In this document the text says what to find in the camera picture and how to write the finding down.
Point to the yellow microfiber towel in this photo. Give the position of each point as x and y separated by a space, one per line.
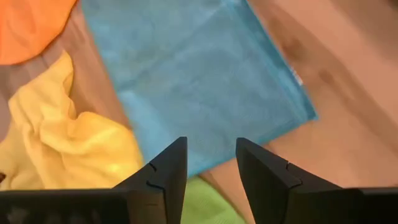
68 146

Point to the green microfiber towel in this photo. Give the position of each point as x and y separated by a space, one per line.
205 205

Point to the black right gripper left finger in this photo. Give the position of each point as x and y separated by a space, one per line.
164 174

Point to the orange microfiber towel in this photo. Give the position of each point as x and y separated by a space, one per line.
28 28

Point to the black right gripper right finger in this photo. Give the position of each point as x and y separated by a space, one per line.
264 174

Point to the blue microfiber towel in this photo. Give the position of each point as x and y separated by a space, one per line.
202 77

